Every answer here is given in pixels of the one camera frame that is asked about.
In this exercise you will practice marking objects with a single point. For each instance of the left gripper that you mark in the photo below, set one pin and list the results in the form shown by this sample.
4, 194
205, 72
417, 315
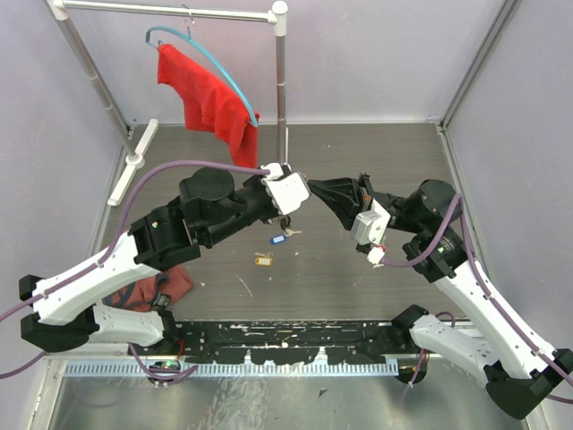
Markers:
259, 182

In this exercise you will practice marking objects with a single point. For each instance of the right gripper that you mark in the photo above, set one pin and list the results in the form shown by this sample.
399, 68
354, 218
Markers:
345, 194

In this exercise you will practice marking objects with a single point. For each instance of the wire keyring with keys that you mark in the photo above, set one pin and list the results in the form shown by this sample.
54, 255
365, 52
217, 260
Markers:
281, 221

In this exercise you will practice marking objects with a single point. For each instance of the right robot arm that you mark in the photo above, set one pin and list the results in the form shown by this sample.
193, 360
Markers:
516, 366

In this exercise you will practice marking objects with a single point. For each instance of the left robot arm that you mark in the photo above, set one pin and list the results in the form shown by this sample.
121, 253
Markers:
214, 203

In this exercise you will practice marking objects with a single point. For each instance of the key with blue tag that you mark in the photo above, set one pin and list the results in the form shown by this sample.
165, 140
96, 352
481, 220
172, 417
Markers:
283, 237

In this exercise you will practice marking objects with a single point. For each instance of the key with yellow tag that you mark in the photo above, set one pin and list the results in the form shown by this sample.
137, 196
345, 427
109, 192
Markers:
262, 259

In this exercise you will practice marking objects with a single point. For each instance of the red shirt on hanger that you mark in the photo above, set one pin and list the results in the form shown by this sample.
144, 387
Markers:
210, 105

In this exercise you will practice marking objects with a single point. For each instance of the metal clothes rack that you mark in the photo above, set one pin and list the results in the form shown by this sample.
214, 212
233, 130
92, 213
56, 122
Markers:
108, 39

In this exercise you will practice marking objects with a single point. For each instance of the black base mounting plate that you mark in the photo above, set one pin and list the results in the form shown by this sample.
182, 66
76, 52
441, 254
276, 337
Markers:
279, 342

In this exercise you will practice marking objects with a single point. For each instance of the maroon shirt on table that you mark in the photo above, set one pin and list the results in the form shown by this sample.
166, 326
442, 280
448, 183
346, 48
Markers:
154, 292

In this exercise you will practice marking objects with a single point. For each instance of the blue clothes hanger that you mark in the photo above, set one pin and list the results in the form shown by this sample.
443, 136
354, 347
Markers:
187, 37

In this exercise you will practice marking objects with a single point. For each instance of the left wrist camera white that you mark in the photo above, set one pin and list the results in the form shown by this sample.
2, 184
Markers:
287, 189

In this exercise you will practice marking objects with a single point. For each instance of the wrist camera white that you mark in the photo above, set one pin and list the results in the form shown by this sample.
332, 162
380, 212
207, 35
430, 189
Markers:
367, 231
287, 189

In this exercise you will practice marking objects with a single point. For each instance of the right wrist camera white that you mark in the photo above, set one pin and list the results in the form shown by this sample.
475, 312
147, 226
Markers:
367, 231

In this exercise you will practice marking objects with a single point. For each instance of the white slotted cable duct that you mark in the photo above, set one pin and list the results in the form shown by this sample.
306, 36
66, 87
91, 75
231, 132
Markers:
318, 368

